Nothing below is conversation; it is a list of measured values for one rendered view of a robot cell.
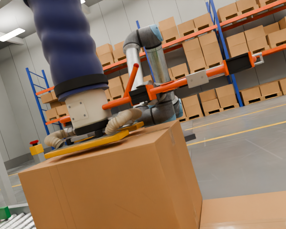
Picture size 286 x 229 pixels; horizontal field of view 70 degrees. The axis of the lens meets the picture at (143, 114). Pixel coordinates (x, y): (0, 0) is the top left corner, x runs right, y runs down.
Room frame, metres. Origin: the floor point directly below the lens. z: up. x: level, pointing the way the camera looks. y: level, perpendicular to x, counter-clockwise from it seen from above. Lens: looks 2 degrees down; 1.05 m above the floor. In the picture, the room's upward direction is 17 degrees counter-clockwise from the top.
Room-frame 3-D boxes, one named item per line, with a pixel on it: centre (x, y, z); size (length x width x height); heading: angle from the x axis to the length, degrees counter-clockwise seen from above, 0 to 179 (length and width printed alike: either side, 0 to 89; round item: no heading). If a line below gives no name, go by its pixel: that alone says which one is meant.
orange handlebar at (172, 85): (0.94, -0.01, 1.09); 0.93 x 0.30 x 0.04; 71
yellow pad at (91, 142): (0.80, 0.25, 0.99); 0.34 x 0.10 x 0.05; 71
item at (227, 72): (0.69, -0.35, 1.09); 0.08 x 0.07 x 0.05; 71
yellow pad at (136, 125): (0.98, 0.18, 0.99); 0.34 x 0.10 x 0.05; 71
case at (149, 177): (0.89, 0.20, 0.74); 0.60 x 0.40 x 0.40; 68
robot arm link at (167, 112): (1.11, -0.11, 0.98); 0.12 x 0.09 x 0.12; 79
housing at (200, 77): (0.74, -0.22, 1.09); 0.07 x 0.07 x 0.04; 71
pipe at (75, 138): (0.89, 0.22, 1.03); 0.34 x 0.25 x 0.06; 71
